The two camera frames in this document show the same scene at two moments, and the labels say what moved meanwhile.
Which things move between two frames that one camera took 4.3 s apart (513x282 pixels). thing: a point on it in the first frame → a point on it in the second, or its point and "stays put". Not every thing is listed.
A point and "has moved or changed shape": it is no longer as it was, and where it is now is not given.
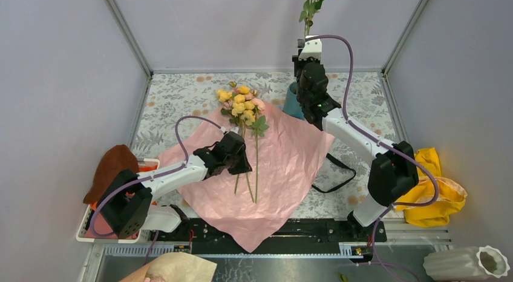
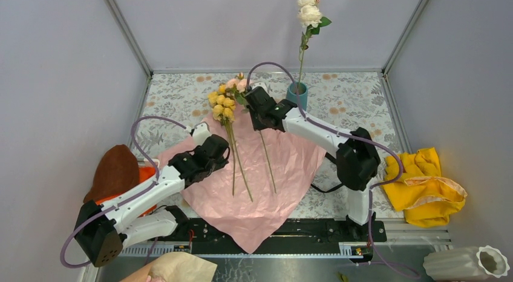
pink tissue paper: [283, 155] stays put
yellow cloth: [451, 196] stays put
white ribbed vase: [465, 264] stays put
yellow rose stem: [239, 109] has moved or changed shape
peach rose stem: [258, 127] → [238, 86]
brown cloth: [118, 158] stays put
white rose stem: [311, 6] has moved or changed shape
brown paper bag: [175, 267] stays put
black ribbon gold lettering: [330, 157] stays put
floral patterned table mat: [179, 107] stays put
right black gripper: [297, 63] → [257, 126]
